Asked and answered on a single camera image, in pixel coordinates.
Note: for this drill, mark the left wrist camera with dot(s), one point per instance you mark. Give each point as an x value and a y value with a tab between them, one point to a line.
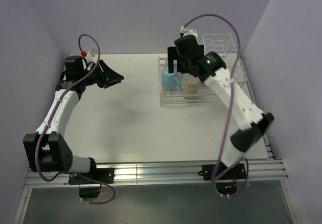
91	55

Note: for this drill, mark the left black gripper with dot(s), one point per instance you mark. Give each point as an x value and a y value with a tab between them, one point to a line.
107	73

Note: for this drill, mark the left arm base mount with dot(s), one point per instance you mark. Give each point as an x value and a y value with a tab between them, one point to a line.
105	175

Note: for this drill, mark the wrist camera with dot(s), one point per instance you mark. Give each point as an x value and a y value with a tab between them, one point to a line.
91	55
185	32

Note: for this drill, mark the aluminium rail frame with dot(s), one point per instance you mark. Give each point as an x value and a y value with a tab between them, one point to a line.
164	173

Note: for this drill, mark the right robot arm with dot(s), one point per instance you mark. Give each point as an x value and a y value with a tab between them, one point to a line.
246	123

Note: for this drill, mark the light blue mug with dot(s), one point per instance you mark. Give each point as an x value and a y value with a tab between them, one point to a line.
170	81

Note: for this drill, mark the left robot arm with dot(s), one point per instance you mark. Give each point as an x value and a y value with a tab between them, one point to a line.
46	149

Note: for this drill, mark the beige paper cup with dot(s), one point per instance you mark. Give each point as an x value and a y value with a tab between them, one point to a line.
191	88

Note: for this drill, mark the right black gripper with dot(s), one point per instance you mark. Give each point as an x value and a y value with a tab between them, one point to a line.
173	55

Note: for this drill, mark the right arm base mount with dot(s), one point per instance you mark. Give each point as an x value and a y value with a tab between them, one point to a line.
238	171

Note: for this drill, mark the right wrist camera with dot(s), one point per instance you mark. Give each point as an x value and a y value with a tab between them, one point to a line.
185	32

